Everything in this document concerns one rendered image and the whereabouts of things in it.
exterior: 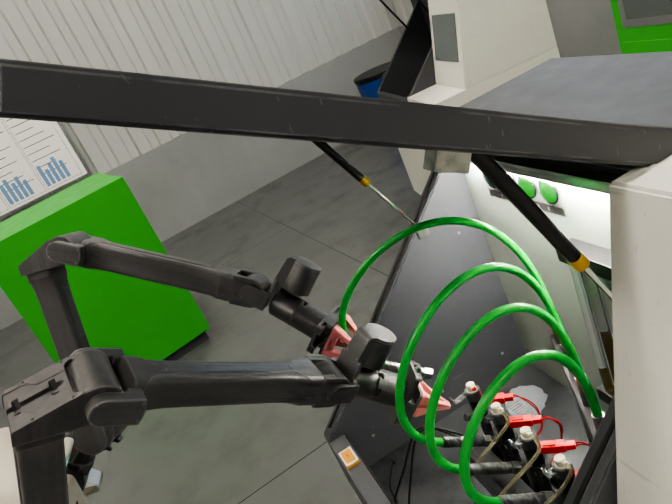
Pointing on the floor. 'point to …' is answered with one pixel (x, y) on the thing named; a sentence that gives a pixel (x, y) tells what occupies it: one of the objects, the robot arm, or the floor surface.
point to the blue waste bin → (370, 80)
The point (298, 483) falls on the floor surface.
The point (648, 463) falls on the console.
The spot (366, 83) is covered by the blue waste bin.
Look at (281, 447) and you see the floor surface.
